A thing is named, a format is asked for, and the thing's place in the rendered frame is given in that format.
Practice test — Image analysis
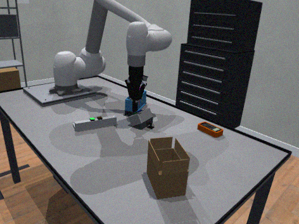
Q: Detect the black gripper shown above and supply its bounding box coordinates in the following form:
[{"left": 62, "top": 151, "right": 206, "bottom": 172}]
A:
[{"left": 125, "top": 66, "right": 147, "bottom": 112}]

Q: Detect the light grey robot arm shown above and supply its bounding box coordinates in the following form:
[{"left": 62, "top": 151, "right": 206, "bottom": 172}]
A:
[{"left": 48, "top": 0, "right": 172, "bottom": 96}]

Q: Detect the white key housing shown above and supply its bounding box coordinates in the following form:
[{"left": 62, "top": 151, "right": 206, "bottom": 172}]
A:
[{"left": 128, "top": 108, "right": 154, "bottom": 130}]

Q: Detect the brown cardboard box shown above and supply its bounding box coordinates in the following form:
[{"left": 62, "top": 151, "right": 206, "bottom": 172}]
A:
[{"left": 147, "top": 137, "right": 190, "bottom": 199}]

